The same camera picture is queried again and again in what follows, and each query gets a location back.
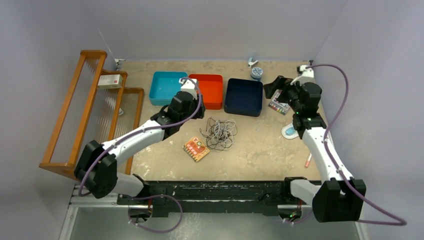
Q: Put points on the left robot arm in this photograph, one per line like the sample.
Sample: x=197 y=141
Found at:
x=97 y=167

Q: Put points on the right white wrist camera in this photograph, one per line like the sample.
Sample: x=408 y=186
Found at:
x=305 y=75

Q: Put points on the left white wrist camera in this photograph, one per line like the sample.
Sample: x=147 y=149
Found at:
x=189 y=86

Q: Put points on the dark blue plastic bin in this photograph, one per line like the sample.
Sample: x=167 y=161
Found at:
x=243 y=97

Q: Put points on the small grey clip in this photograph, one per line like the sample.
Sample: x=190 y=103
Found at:
x=252 y=62

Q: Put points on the aluminium frame rail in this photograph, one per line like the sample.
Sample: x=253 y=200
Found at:
x=92 y=200

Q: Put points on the teal plastic bin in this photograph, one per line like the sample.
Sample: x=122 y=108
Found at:
x=164 y=86

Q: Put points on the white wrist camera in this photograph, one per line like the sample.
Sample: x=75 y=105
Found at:
x=305 y=75
x=189 y=86

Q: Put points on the orange plastic bin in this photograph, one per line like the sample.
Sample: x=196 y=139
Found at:
x=211 y=86

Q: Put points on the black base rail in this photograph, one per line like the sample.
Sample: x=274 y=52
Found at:
x=215 y=195

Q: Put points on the wooden rack shelf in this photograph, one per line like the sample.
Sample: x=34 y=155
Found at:
x=90 y=113

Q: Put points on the white red small box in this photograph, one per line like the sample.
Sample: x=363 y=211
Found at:
x=113 y=81

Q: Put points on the colour marker pack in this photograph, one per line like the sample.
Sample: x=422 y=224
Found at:
x=280 y=107

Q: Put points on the pink white pen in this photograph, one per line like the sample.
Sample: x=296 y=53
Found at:
x=307 y=163

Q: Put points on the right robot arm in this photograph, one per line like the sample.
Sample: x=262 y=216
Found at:
x=339 y=197

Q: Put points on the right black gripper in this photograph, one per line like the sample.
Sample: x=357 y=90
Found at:
x=280 y=83

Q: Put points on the blue packaged tool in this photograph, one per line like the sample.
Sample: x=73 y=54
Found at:
x=288 y=132

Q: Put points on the blue white tape roll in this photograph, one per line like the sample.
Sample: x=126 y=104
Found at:
x=256 y=73

